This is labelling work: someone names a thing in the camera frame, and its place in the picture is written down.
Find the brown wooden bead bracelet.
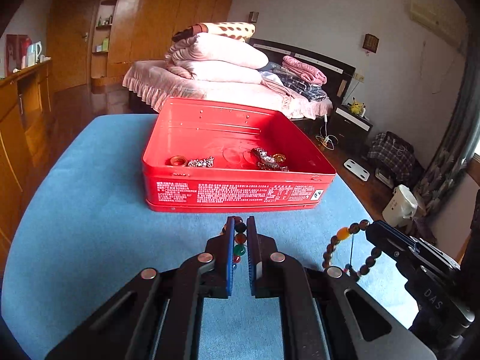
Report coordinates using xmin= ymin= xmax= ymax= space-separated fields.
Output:
xmin=321 ymin=218 xmax=383 ymax=282

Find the multicolour bead bracelet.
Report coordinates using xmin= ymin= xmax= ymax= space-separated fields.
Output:
xmin=220 ymin=215 xmax=248 ymax=271

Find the gold amber pendant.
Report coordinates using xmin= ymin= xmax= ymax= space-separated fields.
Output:
xmin=272 ymin=154 xmax=287 ymax=165

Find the silver chain necklace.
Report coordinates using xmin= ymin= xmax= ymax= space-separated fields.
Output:
xmin=186 ymin=156 xmax=216 ymax=169

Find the silver wrist watch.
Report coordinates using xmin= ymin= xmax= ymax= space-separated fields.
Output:
xmin=250 ymin=147 xmax=280 ymax=171

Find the white bucket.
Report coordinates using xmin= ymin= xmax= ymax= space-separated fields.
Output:
xmin=382 ymin=184 xmax=418 ymax=227

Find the white bathroom scale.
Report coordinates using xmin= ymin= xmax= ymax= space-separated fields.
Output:
xmin=343 ymin=158 xmax=370 ymax=182

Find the plaid bag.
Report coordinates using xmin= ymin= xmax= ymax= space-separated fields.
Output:
xmin=367 ymin=131 xmax=425 ymax=188

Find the dark nightstand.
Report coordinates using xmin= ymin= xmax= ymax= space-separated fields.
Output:
xmin=327 ymin=106 xmax=373 ymax=155

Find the blue table cloth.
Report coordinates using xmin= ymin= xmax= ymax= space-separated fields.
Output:
xmin=1 ymin=114 xmax=421 ymax=360

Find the dark curtain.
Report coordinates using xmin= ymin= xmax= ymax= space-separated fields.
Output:
xmin=414 ymin=45 xmax=479 ymax=216

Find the yellow plush toy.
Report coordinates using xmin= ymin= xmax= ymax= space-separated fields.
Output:
xmin=349 ymin=98 xmax=366 ymax=117

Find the dark headboard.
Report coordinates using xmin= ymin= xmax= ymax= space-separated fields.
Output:
xmin=248 ymin=37 xmax=356 ymax=107

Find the folded pink clothes pile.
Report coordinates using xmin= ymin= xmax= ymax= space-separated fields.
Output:
xmin=274 ymin=55 xmax=328 ymax=102

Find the red metal tin box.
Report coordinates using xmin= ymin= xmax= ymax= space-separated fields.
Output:
xmin=142 ymin=97 xmax=336 ymax=213

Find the wooden sideboard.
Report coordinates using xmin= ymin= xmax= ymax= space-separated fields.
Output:
xmin=1 ymin=61 xmax=52 ymax=270

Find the bed with pink cover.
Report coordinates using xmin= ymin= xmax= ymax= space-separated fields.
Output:
xmin=122 ymin=60 xmax=334 ymax=119

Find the stack of folded quilts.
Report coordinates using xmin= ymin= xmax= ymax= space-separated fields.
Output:
xmin=164 ymin=22 xmax=269 ymax=84

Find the white electric kettle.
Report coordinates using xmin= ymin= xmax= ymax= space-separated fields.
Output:
xmin=26 ymin=41 xmax=42 ymax=68

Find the wooden wardrobe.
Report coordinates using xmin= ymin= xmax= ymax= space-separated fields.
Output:
xmin=46 ymin=0 xmax=233 ymax=91

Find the white charger cable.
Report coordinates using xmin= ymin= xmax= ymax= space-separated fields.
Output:
xmin=314 ymin=114 xmax=339 ymax=151

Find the small wall calendar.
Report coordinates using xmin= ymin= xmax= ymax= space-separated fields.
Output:
xmin=362 ymin=33 xmax=379 ymax=54

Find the wall air conditioner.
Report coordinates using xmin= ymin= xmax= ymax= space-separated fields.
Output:
xmin=409 ymin=0 xmax=466 ymax=48

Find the wall switch box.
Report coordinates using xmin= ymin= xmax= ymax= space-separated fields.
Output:
xmin=248 ymin=11 xmax=259 ymax=24

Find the red picture frame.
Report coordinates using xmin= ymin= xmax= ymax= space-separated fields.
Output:
xmin=5 ymin=34 xmax=31 ymax=76

